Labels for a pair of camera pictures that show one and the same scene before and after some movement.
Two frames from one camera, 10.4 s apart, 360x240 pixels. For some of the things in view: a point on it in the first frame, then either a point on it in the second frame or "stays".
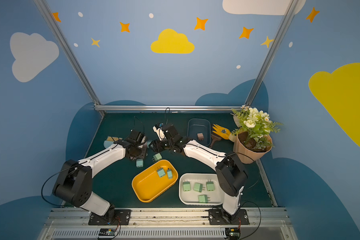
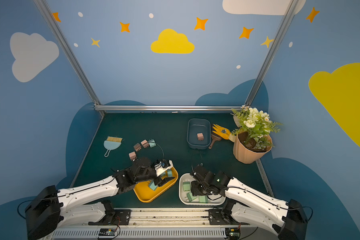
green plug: x=203 y=198 stays
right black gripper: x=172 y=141 to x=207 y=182
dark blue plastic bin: x=199 y=129 stays
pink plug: x=200 y=136 stays
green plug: x=186 y=186 stays
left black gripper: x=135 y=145 to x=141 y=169
